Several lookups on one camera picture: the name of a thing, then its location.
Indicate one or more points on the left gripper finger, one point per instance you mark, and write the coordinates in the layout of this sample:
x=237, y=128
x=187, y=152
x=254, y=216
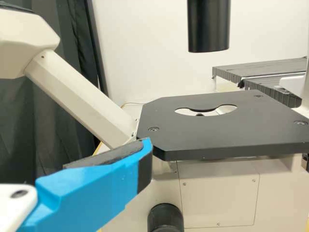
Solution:
x=91, y=188

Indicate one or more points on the cream microscope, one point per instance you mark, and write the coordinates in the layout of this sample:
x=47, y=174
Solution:
x=217, y=130

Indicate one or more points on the black platform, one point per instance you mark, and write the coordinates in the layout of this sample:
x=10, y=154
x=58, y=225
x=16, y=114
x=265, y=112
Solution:
x=253, y=67
x=268, y=93

